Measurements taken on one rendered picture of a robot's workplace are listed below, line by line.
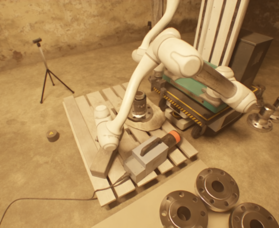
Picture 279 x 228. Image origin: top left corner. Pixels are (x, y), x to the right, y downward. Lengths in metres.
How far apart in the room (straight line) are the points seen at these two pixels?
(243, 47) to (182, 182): 1.15
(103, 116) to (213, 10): 1.15
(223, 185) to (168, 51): 0.83
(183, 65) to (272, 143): 1.48
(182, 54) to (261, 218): 0.94
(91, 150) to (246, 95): 1.13
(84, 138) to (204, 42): 1.30
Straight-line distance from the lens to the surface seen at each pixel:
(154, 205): 1.26
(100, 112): 0.98
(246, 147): 1.80
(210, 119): 1.40
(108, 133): 0.88
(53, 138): 1.70
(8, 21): 3.38
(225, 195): 1.13
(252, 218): 1.14
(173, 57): 0.72
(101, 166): 1.16
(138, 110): 1.46
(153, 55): 0.88
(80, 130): 1.50
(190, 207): 1.03
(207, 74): 0.87
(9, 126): 2.17
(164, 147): 1.13
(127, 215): 1.24
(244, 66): 1.57
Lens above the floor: 1.20
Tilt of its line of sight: 42 degrees down
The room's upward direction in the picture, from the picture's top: straight up
